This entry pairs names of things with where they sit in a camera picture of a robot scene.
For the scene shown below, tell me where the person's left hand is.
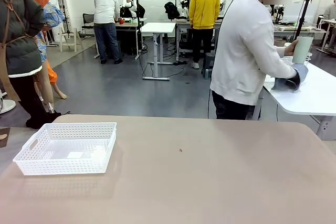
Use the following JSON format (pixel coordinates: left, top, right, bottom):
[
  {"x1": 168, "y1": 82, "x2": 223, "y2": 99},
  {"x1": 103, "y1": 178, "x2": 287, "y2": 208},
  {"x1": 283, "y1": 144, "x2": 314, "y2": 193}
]
[{"x1": 284, "y1": 39, "x2": 299, "y2": 57}]

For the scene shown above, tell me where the person's right hand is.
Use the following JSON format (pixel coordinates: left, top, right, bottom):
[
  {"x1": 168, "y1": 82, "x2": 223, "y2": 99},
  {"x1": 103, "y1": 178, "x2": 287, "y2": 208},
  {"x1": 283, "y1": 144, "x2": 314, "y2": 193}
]
[{"x1": 285, "y1": 73, "x2": 301, "y2": 90}]

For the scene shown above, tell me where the mint green cup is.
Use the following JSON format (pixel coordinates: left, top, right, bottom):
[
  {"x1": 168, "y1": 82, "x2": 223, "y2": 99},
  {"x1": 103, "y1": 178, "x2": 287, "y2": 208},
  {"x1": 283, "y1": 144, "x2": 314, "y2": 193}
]
[{"x1": 292, "y1": 36, "x2": 313, "y2": 65}]

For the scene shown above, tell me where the blue cleaning cloth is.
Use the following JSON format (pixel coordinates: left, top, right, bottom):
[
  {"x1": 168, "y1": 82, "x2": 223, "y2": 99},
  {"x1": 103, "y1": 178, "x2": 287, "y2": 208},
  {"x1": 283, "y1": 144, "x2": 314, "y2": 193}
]
[{"x1": 271, "y1": 63, "x2": 309, "y2": 91}]

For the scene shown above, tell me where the white perforated plastic basket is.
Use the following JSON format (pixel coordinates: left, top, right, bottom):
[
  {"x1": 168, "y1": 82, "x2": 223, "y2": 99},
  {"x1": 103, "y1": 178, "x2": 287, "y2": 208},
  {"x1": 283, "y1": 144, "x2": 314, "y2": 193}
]
[{"x1": 12, "y1": 122, "x2": 118, "y2": 176}]

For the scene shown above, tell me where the person's left forearm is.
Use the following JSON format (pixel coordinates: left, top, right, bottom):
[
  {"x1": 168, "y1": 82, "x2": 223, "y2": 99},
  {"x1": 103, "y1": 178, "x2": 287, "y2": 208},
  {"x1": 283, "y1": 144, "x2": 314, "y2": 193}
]
[{"x1": 275, "y1": 45, "x2": 288, "y2": 58}]

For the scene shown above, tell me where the person's right forearm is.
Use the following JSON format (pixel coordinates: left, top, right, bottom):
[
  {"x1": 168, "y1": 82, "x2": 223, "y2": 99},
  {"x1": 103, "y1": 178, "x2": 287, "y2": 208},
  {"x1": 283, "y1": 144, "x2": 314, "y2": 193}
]
[{"x1": 258, "y1": 42, "x2": 299, "y2": 80}]

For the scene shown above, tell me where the cluttered background desk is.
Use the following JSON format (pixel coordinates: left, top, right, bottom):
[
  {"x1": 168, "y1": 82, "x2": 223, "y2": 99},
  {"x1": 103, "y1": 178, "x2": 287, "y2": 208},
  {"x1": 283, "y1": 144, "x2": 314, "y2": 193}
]
[{"x1": 272, "y1": 23, "x2": 328, "y2": 38}]

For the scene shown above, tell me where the white side table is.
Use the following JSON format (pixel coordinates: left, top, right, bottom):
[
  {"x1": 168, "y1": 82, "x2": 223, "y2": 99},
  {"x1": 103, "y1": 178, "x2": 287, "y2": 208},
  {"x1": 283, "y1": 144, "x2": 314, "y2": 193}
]
[{"x1": 262, "y1": 56, "x2": 336, "y2": 141}]

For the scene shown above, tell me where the black tripod pole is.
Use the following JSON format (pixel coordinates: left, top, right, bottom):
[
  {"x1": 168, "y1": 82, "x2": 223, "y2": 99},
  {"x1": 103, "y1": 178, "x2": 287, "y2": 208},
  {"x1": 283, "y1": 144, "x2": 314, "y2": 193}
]
[{"x1": 293, "y1": 0, "x2": 314, "y2": 42}]

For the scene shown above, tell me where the person in white sweater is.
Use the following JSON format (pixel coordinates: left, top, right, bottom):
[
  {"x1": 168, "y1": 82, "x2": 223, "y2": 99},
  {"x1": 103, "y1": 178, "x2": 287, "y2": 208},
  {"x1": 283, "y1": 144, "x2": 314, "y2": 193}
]
[{"x1": 209, "y1": 0, "x2": 305, "y2": 120}]

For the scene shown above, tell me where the seated person in grey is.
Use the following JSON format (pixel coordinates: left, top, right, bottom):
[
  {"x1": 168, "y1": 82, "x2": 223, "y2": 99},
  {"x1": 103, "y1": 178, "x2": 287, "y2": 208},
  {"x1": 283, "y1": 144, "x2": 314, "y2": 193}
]
[{"x1": 322, "y1": 0, "x2": 336, "y2": 51}]

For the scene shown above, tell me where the grey plastic stool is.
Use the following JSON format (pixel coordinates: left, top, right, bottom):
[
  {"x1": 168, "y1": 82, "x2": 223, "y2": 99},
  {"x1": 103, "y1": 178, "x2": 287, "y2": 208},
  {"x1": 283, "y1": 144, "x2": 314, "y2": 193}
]
[{"x1": 201, "y1": 52, "x2": 216, "y2": 80}]

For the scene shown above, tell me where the person in yellow hoodie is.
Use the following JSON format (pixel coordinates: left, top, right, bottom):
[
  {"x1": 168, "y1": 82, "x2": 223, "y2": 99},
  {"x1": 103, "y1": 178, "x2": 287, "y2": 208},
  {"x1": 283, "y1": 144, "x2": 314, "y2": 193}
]
[{"x1": 188, "y1": 0, "x2": 221, "y2": 70}]

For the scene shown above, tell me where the long grey desk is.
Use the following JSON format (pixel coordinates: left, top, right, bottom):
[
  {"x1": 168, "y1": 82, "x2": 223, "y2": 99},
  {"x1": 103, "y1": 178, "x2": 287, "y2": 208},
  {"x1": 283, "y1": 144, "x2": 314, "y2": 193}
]
[{"x1": 174, "y1": 18, "x2": 224, "y2": 62}]

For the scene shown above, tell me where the white standing desk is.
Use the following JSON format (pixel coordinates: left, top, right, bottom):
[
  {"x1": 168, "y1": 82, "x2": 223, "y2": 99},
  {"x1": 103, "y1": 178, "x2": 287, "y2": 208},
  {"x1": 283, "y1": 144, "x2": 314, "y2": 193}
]
[{"x1": 140, "y1": 22, "x2": 176, "y2": 81}]

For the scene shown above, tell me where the wood top desk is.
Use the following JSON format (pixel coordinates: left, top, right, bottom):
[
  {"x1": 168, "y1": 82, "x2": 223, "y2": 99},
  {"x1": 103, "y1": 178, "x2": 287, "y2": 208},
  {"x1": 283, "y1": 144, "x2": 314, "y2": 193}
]
[{"x1": 115, "y1": 18, "x2": 148, "y2": 61}]

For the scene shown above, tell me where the person in white shirt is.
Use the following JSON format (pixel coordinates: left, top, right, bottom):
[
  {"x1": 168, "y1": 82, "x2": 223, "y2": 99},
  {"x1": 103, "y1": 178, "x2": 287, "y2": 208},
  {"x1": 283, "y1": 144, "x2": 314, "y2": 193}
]
[{"x1": 93, "y1": 0, "x2": 124, "y2": 65}]

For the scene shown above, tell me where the black office chair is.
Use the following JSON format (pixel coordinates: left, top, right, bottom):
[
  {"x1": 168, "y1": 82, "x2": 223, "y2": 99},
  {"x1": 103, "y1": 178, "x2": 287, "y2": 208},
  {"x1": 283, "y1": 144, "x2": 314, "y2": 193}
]
[{"x1": 81, "y1": 13, "x2": 95, "y2": 37}]

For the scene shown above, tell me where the white wooden step stool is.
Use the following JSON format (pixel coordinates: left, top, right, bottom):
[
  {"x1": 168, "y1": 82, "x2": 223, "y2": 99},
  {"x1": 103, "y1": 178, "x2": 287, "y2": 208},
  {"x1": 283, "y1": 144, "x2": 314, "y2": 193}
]
[{"x1": 59, "y1": 26, "x2": 84, "y2": 53}]

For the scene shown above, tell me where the mannequin in orange and blue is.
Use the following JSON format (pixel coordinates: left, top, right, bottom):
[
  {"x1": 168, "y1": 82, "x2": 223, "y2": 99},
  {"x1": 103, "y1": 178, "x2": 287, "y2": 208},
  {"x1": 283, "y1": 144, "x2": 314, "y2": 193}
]
[{"x1": 12, "y1": 0, "x2": 68, "y2": 100}]

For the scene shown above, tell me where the mannequin in dark green jacket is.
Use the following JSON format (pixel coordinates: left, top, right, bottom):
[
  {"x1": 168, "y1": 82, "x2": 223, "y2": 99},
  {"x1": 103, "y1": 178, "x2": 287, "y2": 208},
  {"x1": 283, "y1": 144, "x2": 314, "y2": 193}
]
[{"x1": 0, "y1": 0, "x2": 62, "y2": 130}]

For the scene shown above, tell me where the white round stand base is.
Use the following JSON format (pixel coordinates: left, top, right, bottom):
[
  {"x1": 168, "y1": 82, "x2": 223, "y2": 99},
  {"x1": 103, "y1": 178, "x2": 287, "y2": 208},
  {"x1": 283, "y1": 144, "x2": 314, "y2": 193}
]
[{"x1": 0, "y1": 98, "x2": 17, "y2": 115}]

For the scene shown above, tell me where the white wire rack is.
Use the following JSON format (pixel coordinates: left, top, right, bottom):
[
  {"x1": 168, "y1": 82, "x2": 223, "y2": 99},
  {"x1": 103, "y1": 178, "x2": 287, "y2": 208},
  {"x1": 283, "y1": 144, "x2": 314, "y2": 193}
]
[{"x1": 282, "y1": 50, "x2": 313, "y2": 67}]

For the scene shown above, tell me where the thin black hanging cable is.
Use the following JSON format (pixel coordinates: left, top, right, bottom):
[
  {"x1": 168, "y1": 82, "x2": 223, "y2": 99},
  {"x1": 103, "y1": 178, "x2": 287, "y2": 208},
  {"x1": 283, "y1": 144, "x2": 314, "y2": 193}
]
[{"x1": 207, "y1": 0, "x2": 251, "y2": 120}]

